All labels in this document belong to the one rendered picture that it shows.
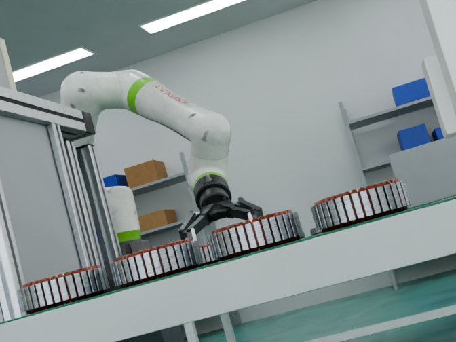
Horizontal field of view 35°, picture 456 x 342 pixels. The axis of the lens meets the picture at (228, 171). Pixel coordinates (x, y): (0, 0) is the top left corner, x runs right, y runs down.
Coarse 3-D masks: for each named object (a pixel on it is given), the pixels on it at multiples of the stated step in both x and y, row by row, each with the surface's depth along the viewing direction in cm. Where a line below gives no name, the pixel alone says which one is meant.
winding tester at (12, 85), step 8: (0, 40) 150; (0, 48) 149; (0, 56) 148; (8, 56) 151; (0, 64) 147; (8, 64) 150; (0, 72) 146; (8, 72) 149; (0, 80) 145; (8, 80) 148
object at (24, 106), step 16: (0, 96) 115; (16, 96) 120; (32, 96) 125; (0, 112) 114; (16, 112) 118; (32, 112) 124; (48, 112) 130; (64, 112) 137; (80, 112) 144; (64, 128) 136; (80, 128) 142
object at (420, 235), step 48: (336, 240) 71; (384, 240) 70; (432, 240) 69; (144, 288) 76; (192, 288) 75; (240, 288) 73; (288, 288) 72; (0, 336) 80; (48, 336) 78; (96, 336) 77
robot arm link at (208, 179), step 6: (210, 174) 184; (198, 180) 184; (204, 180) 181; (210, 180) 180; (216, 180) 181; (222, 180) 182; (198, 186) 182; (204, 186) 180; (210, 186) 180; (216, 186) 180; (222, 186) 180; (228, 186) 184; (198, 192) 180; (228, 192) 181; (198, 198) 180; (198, 204) 181
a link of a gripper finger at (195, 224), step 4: (212, 204) 174; (208, 208) 173; (204, 212) 172; (200, 216) 172; (204, 216) 171; (196, 220) 170; (200, 220) 170; (204, 220) 171; (208, 220) 174; (192, 224) 169; (196, 224) 169; (200, 224) 170; (204, 224) 171; (208, 224) 173; (188, 228) 167; (196, 228) 169; (200, 228) 170; (196, 232) 169
